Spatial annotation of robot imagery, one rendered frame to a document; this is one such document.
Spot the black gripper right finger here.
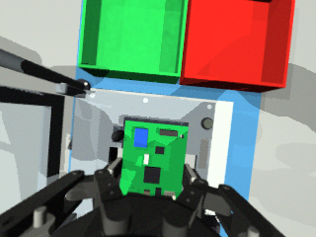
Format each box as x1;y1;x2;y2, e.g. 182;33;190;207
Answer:
162;164;285;237

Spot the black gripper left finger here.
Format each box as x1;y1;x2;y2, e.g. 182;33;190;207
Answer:
0;157;132;237

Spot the green circuit board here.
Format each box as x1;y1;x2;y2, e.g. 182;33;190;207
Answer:
119;120;189;199

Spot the green bin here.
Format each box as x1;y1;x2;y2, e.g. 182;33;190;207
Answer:
78;0;188;84

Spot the red bin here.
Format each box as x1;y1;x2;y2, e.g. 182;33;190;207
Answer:
179;0;295;93

